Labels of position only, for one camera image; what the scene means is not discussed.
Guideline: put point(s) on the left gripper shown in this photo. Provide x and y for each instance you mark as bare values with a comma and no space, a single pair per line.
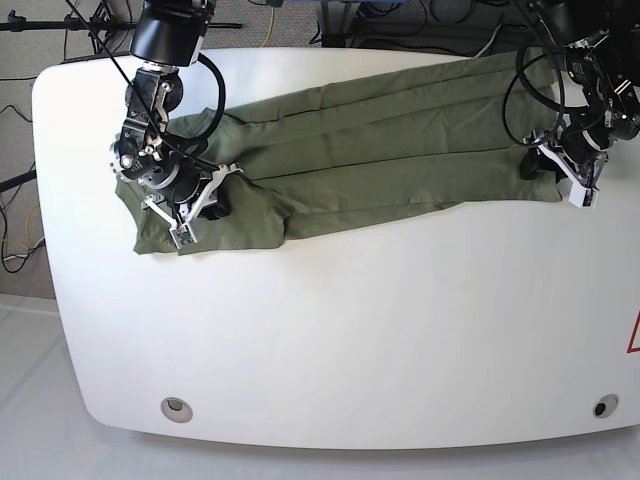
572,154

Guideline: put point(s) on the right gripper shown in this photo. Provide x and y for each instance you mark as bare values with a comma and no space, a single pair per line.
191,194

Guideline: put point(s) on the olive green T-shirt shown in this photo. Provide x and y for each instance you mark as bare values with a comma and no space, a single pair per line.
373,150

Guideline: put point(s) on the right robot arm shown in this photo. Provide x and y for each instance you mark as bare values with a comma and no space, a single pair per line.
145,149

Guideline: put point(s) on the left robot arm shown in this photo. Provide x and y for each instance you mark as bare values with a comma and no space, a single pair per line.
596,43

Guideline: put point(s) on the red triangle sticker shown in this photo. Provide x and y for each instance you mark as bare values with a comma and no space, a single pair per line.
634,341

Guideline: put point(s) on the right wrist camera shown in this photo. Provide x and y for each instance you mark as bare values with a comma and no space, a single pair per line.
185,234

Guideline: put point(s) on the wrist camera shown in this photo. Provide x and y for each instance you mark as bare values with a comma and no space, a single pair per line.
583,197
185,234

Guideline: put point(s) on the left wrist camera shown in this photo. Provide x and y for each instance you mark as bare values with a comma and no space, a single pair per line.
583,197

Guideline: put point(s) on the left table cable grommet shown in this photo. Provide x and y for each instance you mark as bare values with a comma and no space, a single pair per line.
176,410

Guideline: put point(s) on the table cable grommet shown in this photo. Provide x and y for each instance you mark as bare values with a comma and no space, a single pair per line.
176,410
606,406

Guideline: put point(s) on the right table cable grommet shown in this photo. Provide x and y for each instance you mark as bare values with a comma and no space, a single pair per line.
606,406

